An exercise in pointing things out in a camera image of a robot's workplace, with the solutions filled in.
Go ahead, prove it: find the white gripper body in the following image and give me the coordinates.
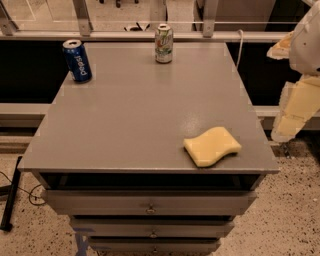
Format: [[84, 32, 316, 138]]
[[289, 1, 320, 76]]

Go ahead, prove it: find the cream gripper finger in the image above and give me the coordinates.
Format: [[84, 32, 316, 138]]
[[271, 75, 320, 143], [267, 32, 293, 60]]

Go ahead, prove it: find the yellow wavy sponge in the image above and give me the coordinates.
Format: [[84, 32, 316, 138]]
[[183, 127, 242, 167]]

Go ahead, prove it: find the white green soda can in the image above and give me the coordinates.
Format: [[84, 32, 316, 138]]
[[155, 23, 173, 63]]

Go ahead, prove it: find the grey drawer cabinet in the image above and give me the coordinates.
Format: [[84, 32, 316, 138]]
[[18, 41, 281, 256]]

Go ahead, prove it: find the blue pepsi can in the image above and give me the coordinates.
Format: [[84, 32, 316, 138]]
[[63, 39, 92, 83]]

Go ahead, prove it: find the top grey drawer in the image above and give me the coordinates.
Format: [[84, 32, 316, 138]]
[[42, 190, 256, 216]]

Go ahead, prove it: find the grey drawer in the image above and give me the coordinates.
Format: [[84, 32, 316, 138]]
[[89, 237, 220, 253], [42, 190, 256, 216], [70, 218, 234, 238]]

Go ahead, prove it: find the middle grey drawer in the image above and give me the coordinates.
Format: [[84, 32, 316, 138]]
[[70, 218, 234, 238]]

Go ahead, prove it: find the bottom grey drawer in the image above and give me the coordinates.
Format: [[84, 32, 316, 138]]
[[89, 237, 220, 253]]

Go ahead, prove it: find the black bar on floor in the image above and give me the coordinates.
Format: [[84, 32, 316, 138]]
[[0, 156, 22, 232]]

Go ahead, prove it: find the white hanging cable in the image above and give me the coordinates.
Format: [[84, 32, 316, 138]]
[[235, 29, 245, 69]]

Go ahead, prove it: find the metal railing frame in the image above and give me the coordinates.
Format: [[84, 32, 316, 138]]
[[0, 0, 292, 42]]

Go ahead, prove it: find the black floor cable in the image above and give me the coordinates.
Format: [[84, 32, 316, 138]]
[[0, 170, 47, 207]]

